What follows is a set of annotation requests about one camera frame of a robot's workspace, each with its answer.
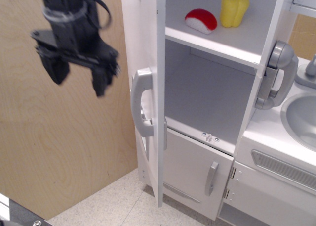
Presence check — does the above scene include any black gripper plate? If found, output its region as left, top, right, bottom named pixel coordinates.
left=30, top=30, right=120, bottom=97

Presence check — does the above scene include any grey freezer door handle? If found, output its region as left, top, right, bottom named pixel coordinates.
left=204, top=161, right=219, bottom=196

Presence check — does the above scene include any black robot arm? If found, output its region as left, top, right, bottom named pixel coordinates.
left=31, top=0, right=119, bottom=97

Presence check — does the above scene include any white lower freezer door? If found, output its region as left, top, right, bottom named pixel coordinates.
left=163, top=129, right=233, bottom=220

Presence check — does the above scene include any grey toy faucet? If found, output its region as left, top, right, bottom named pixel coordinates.
left=295, top=55, right=316, bottom=89

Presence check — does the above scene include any grey ice dispenser panel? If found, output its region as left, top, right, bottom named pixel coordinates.
left=141, top=107, right=152, bottom=161

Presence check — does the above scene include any black robot base with cable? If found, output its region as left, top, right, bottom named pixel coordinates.
left=0, top=194, right=51, bottom=226

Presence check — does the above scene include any white toy fridge cabinet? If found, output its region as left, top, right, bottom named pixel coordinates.
left=164, top=0, right=296, bottom=169

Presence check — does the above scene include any upper brass door hinge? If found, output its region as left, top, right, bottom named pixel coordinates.
left=230, top=167, right=236, bottom=179

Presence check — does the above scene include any grey fridge door handle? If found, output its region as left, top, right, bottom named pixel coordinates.
left=130, top=68, right=154, bottom=137

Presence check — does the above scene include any red white toy sushi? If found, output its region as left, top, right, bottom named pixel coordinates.
left=185, top=8, right=218, bottom=35

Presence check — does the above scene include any white fridge door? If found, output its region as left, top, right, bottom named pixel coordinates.
left=121, top=0, right=167, bottom=207

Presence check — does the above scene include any brass door hinge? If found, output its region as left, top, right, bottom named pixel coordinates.
left=230, top=167, right=236, bottom=179
left=224, top=188, right=230, bottom=199

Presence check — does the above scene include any lower brass door hinge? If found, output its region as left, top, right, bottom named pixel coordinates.
left=224, top=188, right=230, bottom=199

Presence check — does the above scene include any white upper kitchen cabinet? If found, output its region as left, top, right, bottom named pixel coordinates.
left=290, top=0, right=316, bottom=18

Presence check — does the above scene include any door magnet catch bracket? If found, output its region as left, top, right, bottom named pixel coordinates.
left=201, top=132, right=220, bottom=143

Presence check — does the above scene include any white oven door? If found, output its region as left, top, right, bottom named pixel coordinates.
left=219, top=162, right=316, bottom=226

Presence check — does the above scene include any grey oven vent panel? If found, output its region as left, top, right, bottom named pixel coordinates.
left=251, top=150, right=316, bottom=191

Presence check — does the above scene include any grey toy sink basin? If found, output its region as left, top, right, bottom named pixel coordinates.
left=281, top=92, right=316, bottom=151

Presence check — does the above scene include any yellow toy bell pepper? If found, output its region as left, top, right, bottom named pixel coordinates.
left=220, top=0, right=250, bottom=28

